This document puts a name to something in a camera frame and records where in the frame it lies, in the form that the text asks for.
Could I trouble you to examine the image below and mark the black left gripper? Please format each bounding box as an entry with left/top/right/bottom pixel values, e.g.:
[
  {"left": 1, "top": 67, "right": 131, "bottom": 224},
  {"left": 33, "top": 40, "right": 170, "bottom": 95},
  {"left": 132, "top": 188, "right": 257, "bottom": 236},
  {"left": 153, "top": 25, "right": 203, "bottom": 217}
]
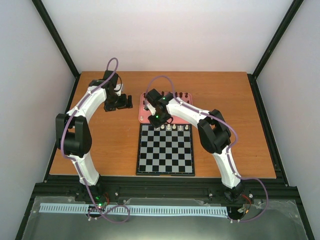
[{"left": 104, "top": 93, "right": 133, "bottom": 112}]

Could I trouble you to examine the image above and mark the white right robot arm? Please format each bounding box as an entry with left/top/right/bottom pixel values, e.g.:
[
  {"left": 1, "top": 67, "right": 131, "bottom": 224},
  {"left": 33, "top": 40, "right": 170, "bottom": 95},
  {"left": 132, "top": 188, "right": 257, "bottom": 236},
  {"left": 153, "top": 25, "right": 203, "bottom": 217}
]
[{"left": 144, "top": 89, "right": 240, "bottom": 189}]

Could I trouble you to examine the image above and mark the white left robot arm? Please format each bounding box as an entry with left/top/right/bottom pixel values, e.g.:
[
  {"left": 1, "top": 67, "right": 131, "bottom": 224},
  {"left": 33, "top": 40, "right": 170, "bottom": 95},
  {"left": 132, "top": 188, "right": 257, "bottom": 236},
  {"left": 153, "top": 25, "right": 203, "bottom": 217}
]
[{"left": 55, "top": 70, "right": 133, "bottom": 202}]

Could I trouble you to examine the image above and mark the pink piece tray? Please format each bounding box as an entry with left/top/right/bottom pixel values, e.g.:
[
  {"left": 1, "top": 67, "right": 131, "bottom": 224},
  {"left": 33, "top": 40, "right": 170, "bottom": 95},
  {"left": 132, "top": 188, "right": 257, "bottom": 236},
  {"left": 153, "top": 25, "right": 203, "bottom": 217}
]
[{"left": 138, "top": 92, "right": 193, "bottom": 124}]

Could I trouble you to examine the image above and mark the black and grey chessboard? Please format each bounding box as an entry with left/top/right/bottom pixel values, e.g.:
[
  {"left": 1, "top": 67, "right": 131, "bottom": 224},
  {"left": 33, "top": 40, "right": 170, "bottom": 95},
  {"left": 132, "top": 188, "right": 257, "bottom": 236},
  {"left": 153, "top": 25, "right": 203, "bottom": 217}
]
[{"left": 136, "top": 123, "right": 196, "bottom": 177}]

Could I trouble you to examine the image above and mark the black piece back row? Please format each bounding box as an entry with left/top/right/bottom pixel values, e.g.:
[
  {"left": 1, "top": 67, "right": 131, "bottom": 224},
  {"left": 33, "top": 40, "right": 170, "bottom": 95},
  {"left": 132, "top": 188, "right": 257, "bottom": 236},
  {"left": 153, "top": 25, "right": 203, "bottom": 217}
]
[{"left": 159, "top": 91, "right": 192, "bottom": 102}]

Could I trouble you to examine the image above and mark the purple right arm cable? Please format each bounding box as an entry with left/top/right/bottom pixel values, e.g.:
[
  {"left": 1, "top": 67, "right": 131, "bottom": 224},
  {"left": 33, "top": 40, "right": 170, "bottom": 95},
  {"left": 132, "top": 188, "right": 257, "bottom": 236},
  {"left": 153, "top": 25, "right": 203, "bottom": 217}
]
[{"left": 145, "top": 75, "right": 270, "bottom": 223}]

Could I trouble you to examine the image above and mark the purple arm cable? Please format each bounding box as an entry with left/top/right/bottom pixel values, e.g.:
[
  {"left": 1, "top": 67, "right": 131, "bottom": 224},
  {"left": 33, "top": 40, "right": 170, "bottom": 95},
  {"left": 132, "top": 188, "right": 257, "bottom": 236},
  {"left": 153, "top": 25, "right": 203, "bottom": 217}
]
[
  {"left": 60, "top": 57, "right": 131, "bottom": 223},
  {"left": 145, "top": 75, "right": 270, "bottom": 223}
]

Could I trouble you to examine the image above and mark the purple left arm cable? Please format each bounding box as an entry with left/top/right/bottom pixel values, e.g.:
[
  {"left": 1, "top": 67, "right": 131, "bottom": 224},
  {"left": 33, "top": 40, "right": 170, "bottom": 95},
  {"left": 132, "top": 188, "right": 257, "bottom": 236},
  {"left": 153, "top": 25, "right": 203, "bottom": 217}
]
[{"left": 60, "top": 57, "right": 131, "bottom": 223}]

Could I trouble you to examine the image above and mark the light blue cable duct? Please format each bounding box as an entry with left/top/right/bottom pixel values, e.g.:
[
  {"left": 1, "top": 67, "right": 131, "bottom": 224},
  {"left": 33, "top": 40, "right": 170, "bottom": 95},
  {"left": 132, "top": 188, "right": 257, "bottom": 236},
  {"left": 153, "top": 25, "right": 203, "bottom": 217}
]
[{"left": 38, "top": 203, "right": 228, "bottom": 218}]

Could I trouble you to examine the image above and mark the black aluminium frame rail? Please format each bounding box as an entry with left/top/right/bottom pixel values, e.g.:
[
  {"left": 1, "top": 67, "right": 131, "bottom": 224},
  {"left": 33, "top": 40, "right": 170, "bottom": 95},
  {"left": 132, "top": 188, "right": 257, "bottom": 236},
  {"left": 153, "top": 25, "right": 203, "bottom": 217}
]
[{"left": 31, "top": 175, "right": 301, "bottom": 204}]

